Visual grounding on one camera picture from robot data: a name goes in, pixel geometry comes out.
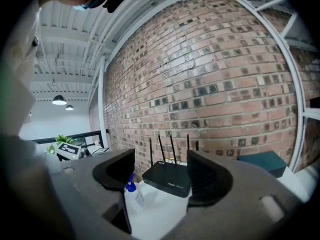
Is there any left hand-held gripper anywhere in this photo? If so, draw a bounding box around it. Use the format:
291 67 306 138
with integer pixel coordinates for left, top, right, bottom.
55 141 91 162

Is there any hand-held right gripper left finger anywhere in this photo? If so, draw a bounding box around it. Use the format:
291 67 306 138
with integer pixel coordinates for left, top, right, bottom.
48 148 136 235

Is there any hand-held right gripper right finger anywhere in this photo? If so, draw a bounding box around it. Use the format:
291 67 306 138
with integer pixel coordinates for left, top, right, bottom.
161 150 309 240

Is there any green potted plant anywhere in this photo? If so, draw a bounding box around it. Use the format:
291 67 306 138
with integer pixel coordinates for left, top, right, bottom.
55 134 74 145

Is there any black metal railing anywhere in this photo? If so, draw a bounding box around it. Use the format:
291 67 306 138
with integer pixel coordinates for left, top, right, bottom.
32 130 102 145

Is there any dark teal box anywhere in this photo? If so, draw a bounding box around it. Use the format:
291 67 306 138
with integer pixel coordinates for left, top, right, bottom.
237 150 288 179

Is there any white pillar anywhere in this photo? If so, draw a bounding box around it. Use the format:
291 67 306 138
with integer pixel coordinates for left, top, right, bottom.
97 55 109 149

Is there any black router with antennas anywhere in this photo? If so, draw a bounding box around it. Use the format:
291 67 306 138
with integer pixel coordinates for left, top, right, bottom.
141 133 200 199

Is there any white table with grommet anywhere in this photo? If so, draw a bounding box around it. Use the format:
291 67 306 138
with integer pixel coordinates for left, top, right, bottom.
124 162 316 240

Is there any person's beige clothing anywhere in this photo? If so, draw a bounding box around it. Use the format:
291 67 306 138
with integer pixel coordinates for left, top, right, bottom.
0 0 43 141

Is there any blue face mask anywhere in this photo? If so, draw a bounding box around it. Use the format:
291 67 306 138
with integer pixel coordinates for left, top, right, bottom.
73 0 109 10

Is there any white metal shelf rack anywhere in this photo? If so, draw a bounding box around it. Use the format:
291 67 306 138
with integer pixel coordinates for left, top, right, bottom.
229 0 320 173

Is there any black head camera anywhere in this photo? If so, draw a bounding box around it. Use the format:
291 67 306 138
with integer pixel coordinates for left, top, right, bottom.
102 0 126 14

